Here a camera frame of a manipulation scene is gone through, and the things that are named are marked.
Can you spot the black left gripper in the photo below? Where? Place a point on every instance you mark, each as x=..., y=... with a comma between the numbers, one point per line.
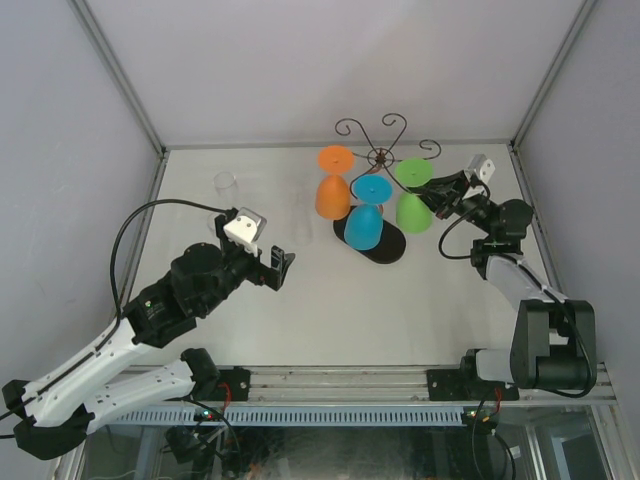
x=271, y=275

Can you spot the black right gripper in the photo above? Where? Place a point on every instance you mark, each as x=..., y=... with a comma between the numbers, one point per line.
x=444, y=194

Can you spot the green plastic wine glass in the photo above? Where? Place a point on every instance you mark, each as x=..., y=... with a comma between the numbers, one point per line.
x=412, y=215

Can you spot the orange plastic wine glass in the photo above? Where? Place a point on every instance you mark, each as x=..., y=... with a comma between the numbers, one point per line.
x=332, y=200

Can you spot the blue plastic wine glass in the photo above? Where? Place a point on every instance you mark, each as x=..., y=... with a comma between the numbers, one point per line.
x=365, y=223

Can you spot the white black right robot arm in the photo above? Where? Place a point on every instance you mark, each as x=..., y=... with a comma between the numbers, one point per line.
x=554, y=341

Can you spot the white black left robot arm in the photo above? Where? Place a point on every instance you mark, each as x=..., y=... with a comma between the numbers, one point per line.
x=58, y=411

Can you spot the clear upside-down glass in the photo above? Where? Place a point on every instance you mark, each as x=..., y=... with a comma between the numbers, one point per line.
x=301, y=224

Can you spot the clear champagne flute back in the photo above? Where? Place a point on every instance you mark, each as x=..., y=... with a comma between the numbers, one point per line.
x=226, y=185

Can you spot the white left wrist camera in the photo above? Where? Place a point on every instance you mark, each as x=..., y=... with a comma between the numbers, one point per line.
x=245, y=229

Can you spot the aluminium front frame rail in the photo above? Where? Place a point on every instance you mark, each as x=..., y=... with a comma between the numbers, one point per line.
x=342, y=385

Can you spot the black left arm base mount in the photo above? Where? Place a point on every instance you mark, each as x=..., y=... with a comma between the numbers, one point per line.
x=233, y=384

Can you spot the blue slotted cable duct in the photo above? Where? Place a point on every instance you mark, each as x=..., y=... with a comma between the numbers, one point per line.
x=297, y=416

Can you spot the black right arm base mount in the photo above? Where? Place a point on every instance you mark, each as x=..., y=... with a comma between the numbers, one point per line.
x=453, y=385

